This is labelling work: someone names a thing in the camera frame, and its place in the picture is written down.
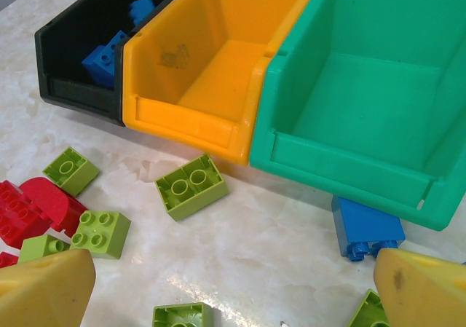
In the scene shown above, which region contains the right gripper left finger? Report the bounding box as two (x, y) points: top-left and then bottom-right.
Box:
(0, 248), (97, 327)

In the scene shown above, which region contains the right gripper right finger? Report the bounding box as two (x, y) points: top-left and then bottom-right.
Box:
(374, 248), (466, 327)

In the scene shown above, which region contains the lime green lego brick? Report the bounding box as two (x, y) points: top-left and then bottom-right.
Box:
(154, 153), (231, 222)
(152, 302), (215, 327)
(17, 234), (72, 264)
(69, 210), (132, 259)
(347, 288), (390, 327)
(42, 146), (100, 197)

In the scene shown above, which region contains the blue lego brick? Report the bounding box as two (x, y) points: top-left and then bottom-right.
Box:
(81, 30), (128, 90)
(331, 194), (406, 261)
(127, 0), (157, 26)

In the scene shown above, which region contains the red flat lego brick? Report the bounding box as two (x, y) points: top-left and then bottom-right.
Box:
(0, 180), (50, 250)

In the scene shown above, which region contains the red curved lego brick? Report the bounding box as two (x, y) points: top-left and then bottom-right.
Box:
(20, 176), (88, 235)

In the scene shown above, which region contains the green plastic bin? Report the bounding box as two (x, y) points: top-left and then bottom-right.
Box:
(249, 0), (466, 232)

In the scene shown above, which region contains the black plastic bin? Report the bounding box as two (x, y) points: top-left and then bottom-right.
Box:
(34, 0), (197, 127)

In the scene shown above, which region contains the yellow plastic bin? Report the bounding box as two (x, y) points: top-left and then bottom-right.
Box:
(121, 0), (323, 167)

